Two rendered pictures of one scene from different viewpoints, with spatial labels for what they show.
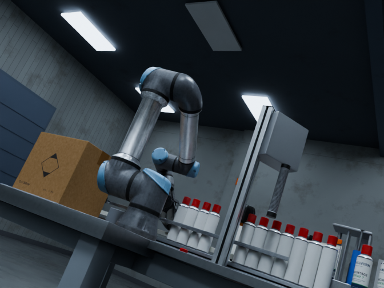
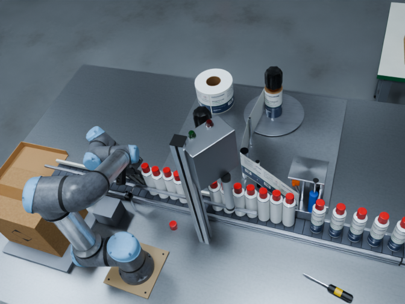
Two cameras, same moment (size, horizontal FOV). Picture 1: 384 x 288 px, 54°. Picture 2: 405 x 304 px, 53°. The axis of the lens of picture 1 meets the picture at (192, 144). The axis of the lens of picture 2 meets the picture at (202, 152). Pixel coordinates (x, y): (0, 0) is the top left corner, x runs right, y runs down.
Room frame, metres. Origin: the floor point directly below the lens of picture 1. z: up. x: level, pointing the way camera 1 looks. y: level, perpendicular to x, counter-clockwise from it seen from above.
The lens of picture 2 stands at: (0.54, -0.26, 2.43)
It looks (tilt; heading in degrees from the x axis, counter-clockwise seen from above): 50 degrees down; 356
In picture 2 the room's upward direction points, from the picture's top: 12 degrees counter-clockwise
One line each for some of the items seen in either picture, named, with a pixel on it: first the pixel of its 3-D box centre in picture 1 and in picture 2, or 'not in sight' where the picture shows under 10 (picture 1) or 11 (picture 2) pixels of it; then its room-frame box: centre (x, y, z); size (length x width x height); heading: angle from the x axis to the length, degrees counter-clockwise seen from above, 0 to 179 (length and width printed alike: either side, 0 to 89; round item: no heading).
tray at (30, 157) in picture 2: not in sight; (31, 166); (2.06, 0.56, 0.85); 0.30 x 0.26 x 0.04; 58
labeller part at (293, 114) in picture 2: not in sight; (273, 113); (1.94, -0.75, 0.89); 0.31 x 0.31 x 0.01
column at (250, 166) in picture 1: (244, 183); (194, 198); (1.38, -0.24, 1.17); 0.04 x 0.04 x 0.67; 58
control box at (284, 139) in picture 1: (279, 143); (208, 152); (1.40, -0.33, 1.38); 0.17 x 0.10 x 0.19; 113
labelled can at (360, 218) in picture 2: not in sight; (357, 224); (1.19, -0.82, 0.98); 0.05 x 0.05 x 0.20
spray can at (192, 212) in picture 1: (189, 222); (160, 182); (1.63, -0.11, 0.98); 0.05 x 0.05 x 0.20
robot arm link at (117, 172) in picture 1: (141, 130); (73, 226); (1.37, 0.20, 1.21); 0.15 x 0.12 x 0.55; 74
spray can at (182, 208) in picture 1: (179, 219); (150, 178); (1.67, -0.07, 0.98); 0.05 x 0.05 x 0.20
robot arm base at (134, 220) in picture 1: (139, 222); (134, 263); (1.33, 0.07, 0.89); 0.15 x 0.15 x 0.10
